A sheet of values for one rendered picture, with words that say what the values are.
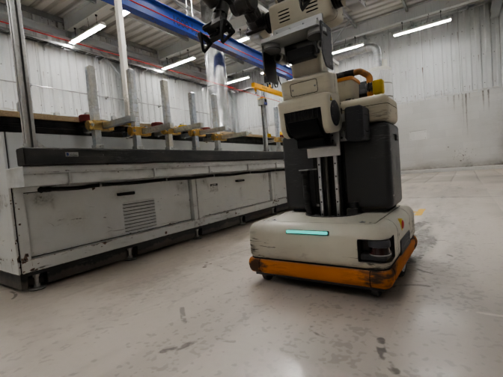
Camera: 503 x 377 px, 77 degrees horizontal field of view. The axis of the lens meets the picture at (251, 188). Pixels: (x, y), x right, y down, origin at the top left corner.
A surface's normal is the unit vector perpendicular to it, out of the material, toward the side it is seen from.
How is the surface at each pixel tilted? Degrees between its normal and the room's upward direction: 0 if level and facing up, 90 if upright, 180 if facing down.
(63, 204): 90
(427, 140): 90
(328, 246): 90
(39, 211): 90
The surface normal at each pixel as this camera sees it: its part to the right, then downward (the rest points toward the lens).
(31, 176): 0.83, -0.04
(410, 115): -0.55, 0.09
